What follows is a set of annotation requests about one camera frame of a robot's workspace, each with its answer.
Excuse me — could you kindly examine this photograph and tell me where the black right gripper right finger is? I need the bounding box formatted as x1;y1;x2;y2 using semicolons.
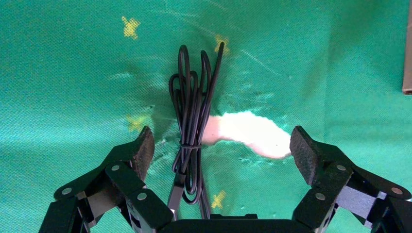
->
290;125;412;233

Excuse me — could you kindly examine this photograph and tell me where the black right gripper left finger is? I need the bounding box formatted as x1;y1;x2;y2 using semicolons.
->
38;126;174;233

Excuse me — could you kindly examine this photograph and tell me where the thin black cable bundle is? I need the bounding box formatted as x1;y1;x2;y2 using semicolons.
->
167;42;225;222

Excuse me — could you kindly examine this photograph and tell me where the open brown cardboard box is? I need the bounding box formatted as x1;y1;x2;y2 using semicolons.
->
402;27;412;96

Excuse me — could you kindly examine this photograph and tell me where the green table cloth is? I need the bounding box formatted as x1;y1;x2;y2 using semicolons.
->
0;0;412;233

